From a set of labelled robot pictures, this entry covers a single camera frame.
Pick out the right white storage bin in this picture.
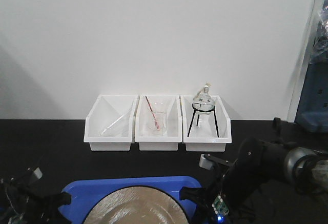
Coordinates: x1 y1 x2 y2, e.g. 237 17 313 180
180 95 232 152

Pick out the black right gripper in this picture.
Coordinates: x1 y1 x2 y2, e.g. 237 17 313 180
179 138 267 223

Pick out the black wire tripod stand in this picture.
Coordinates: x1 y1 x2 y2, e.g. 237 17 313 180
187 104 220 137

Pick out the blue plastic tray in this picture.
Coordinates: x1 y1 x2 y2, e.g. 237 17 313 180
59 176 201 223

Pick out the left white storage bin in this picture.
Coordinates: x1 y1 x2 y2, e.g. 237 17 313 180
84 95 138 151

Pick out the glass alcohol lamp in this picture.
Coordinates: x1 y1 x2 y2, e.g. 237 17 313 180
192 83 215 110

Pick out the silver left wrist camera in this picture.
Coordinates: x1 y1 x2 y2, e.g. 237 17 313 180
29 167 43 183

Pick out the white storage bin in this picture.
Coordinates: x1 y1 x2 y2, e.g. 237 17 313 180
134 94 182 151
84 95 138 151
180 95 232 152

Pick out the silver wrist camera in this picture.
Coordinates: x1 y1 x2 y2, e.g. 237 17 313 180
29 167 43 183
198 154 213 170

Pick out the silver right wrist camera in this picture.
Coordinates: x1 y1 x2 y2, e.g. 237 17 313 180
198 154 213 170

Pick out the middle white storage bin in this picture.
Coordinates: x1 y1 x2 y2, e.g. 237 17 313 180
134 94 182 151

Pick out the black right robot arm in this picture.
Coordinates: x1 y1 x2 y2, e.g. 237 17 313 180
179 117 327 223

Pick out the beige plate black rim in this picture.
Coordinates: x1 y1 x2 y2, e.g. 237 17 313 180
83 186 190 223

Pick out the green right circuit board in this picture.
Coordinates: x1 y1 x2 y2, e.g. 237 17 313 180
212 195 230 216

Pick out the blue lab equipment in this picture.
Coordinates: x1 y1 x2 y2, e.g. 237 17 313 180
295 0 327 133

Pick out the red glass stirring rod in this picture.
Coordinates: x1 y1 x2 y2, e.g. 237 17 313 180
145 96 160 130

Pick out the glass beaker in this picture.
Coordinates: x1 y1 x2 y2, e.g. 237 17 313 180
148 112 167 136

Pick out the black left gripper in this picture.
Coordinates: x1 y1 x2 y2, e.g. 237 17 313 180
1 177 71 223

